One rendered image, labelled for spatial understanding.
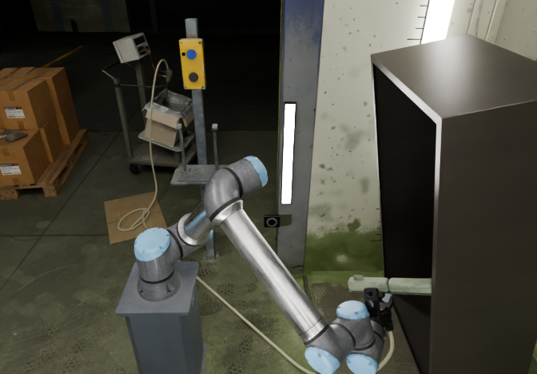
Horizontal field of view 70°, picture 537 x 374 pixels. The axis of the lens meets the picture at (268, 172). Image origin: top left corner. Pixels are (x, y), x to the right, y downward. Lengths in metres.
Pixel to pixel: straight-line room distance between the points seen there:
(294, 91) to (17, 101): 2.75
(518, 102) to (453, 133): 0.15
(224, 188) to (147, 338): 0.96
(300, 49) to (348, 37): 0.23
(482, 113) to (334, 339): 0.69
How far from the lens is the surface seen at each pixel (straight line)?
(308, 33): 1.96
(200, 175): 2.31
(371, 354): 1.30
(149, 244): 1.67
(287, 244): 2.53
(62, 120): 4.52
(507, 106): 1.02
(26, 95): 4.04
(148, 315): 1.79
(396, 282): 1.51
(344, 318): 1.22
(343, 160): 2.22
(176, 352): 1.98
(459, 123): 0.98
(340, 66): 2.02
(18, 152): 3.86
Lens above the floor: 1.95
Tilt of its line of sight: 30 degrees down
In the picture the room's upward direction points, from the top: 1 degrees clockwise
